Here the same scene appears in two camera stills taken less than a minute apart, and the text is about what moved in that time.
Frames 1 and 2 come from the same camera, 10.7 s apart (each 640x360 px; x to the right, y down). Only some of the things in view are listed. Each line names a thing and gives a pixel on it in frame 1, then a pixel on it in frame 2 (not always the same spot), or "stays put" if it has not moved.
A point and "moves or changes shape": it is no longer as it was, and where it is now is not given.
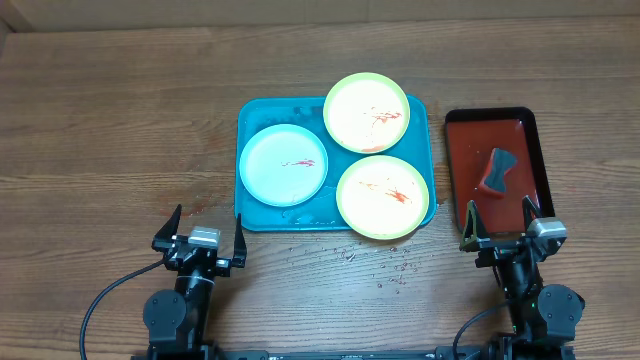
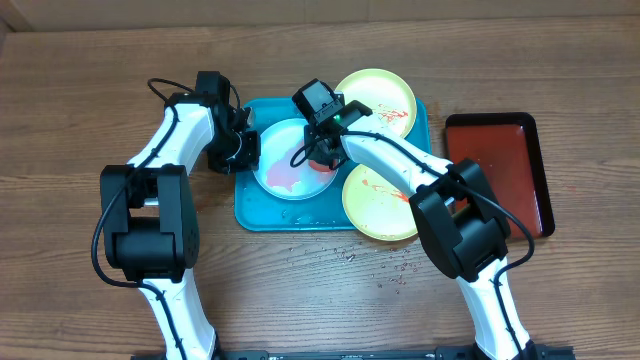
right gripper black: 503,252 → 320,151
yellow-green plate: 382,197 stays put
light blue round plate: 283,165 moves or changes shape
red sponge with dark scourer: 500,162 → 322,168
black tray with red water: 496,160 stays put
